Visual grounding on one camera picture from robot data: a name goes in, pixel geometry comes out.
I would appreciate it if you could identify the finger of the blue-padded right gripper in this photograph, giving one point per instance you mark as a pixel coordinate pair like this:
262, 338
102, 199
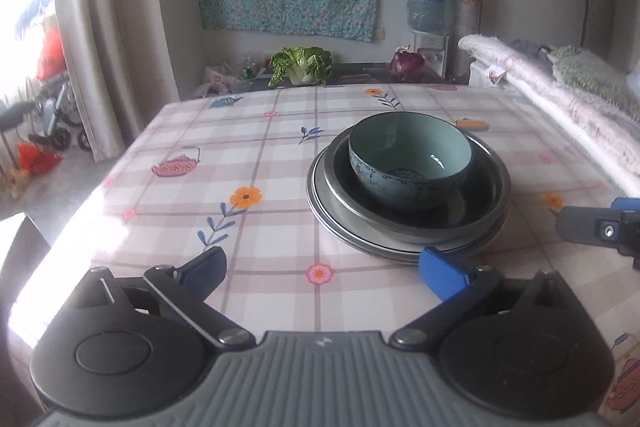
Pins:
462, 292

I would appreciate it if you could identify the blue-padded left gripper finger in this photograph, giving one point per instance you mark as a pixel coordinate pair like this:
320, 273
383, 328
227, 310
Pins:
185, 289

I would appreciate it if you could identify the wide steel basin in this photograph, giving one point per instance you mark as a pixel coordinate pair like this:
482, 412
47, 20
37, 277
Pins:
465, 225

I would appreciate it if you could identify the deep steel bowl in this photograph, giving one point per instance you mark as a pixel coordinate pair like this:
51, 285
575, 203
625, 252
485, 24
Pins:
468, 213

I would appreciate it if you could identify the teal ceramic bowl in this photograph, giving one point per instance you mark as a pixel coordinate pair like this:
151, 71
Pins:
408, 161

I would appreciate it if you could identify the white ceramic plate with calligraphy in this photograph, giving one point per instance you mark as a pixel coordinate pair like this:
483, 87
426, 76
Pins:
355, 232

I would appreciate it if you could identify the rolled white quilted bedding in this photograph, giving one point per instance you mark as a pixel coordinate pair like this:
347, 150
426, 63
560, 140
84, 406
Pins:
607, 134

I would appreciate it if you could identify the plaid patterned tablecloth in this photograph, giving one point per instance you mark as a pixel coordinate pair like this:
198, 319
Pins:
232, 172

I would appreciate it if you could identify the green floral lace cushion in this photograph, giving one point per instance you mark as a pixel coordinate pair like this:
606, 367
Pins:
583, 70

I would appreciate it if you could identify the white plastic bag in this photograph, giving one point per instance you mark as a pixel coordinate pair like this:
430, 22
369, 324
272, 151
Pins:
218, 80

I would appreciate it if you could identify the brown cardboard box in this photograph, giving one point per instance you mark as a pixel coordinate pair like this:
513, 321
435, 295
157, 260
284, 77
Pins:
23, 247

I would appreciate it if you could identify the wheelchair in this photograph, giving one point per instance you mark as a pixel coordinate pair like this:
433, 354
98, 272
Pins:
55, 108

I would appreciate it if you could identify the purple red cabbage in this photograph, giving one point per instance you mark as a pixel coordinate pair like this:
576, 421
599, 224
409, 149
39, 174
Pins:
406, 66

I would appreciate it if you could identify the white water dispenser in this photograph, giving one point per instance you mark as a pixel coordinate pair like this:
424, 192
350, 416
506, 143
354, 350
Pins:
433, 47

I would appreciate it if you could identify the green leafy cabbage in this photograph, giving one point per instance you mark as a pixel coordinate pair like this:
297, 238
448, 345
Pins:
303, 65

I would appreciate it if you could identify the rolled patterned mat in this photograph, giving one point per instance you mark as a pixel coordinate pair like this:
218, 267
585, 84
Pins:
469, 14

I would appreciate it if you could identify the red plastic bag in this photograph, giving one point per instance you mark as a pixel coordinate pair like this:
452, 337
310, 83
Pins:
52, 60

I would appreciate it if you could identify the grey curtain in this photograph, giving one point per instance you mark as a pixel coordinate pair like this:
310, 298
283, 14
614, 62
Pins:
118, 59

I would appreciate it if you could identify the blue water jug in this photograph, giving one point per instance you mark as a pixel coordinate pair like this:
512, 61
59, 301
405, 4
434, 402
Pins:
427, 16

